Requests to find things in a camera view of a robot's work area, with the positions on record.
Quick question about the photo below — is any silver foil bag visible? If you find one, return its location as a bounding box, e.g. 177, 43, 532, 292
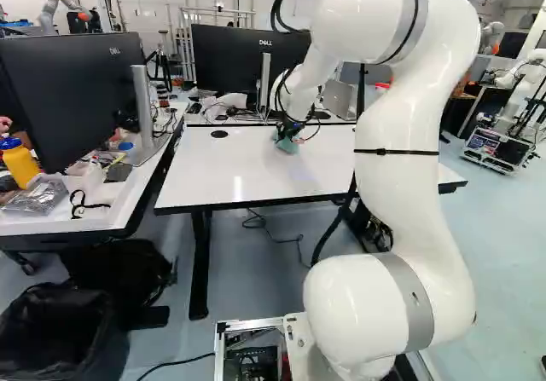
0, 179, 70, 216

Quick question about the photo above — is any green towel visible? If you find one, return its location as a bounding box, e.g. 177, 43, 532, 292
272, 135, 302, 156

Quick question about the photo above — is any yellow bottle with blue cap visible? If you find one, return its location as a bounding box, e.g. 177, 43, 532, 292
0, 135, 42, 191

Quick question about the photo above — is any white table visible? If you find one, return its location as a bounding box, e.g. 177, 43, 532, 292
153, 123, 469, 320

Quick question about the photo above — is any white desk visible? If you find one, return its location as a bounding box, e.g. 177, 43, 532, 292
183, 94, 360, 128
0, 99, 191, 276

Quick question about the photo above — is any silver laptop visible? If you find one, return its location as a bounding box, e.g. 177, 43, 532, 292
321, 78, 360, 122

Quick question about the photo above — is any white robot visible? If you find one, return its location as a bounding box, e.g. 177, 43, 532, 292
459, 47, 546, 178

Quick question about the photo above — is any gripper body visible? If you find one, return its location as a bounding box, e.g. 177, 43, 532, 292
276, 116, 305, 140

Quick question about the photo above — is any black bin bag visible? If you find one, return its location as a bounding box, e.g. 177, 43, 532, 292
0, 280, 130, 381

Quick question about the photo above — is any black backpack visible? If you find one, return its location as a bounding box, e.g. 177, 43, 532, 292
63, 237, 179, 332

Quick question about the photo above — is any white plastic box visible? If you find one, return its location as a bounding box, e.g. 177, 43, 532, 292
63, 159, 108, 191

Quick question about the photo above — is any black floor cable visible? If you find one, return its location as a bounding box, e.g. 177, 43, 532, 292
241, 208, 315, 268

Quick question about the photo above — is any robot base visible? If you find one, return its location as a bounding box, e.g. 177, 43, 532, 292
214, 311, 439, 381

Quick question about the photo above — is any black monitor with silver stand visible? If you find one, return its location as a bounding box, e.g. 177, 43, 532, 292
0, 31, 172, 176
190, 23, 315, 123

